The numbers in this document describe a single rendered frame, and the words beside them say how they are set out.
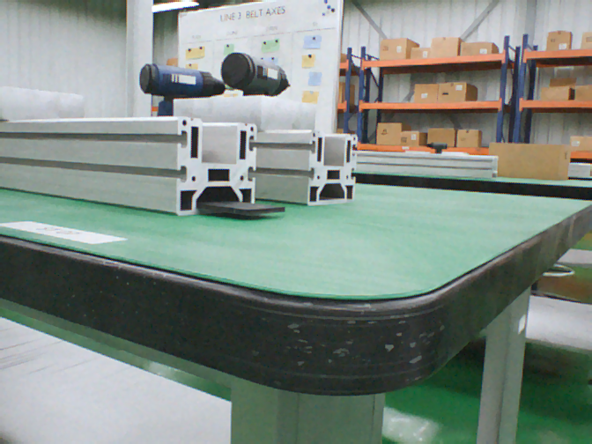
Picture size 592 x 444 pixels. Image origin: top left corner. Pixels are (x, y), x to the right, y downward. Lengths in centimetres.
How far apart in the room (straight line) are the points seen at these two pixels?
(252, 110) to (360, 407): 38
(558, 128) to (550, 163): 856
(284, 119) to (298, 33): 338
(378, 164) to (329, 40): 178
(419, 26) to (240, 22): 800
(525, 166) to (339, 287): 235
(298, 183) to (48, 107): 34
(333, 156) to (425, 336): 46
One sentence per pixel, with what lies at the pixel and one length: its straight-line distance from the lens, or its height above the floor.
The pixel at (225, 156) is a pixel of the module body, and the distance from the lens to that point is 54.
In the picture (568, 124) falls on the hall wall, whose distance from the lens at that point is 1108.
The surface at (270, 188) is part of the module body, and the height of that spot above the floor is 79.
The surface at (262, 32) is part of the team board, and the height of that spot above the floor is 172.
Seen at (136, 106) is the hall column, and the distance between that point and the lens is 931.
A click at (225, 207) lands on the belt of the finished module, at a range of 48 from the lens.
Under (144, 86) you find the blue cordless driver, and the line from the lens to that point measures 110.
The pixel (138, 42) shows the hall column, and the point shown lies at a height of 250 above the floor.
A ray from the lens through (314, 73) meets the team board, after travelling 394.
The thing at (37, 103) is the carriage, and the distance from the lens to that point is 78.
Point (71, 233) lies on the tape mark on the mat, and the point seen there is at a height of 78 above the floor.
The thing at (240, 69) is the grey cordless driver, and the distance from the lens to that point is 91.
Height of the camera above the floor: 84
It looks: 7 degrees down
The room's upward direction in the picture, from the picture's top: 2 degrees clockwise
